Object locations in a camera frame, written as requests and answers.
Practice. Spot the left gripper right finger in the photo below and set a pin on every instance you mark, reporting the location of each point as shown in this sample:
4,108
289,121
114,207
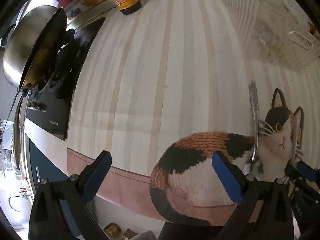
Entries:
263,208

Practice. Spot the stainless steel wok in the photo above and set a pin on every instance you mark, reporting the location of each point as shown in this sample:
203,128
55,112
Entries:
33,44

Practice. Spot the striped cat pattern mat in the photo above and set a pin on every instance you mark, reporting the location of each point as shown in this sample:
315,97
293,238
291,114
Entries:
164,88

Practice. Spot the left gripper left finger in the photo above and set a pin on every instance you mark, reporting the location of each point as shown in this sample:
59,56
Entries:
47,219

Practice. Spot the clear plastic organizer tray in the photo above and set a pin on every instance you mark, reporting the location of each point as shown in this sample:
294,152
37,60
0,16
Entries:
274,31

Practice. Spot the steel spoon ornate handle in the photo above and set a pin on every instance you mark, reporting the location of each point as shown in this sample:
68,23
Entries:
253,95

